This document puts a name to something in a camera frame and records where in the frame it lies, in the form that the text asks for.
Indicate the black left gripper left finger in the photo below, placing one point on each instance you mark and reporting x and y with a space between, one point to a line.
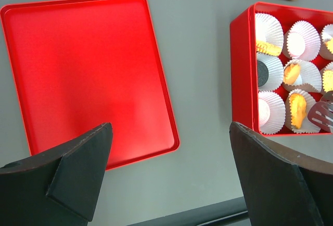
59 186

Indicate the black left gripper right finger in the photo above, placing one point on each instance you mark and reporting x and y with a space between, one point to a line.
281 186

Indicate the metal tongs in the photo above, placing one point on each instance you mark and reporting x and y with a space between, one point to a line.
320 113

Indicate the yellow fish cookie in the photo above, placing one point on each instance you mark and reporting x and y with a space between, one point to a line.
297 105

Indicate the black sandwich cookie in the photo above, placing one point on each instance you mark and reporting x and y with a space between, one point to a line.
263 73

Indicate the red box lid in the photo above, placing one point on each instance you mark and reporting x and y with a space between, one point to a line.
79 63

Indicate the tan rectangular biscuit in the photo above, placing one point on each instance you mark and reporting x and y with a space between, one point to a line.
267 48

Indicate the red cookie box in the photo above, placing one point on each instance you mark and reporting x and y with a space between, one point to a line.
243 61

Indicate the orange flower cookie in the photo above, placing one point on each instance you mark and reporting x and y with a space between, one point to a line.
329 45

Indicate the pink sandwich cookie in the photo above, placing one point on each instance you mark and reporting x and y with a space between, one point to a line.
295 44

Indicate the white paper cup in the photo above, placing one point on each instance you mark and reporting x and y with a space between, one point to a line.
275 69
272 112
311 38
326 35
327 67
309 80
307 126
268 29

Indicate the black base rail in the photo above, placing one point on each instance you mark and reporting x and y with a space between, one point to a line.
229 212

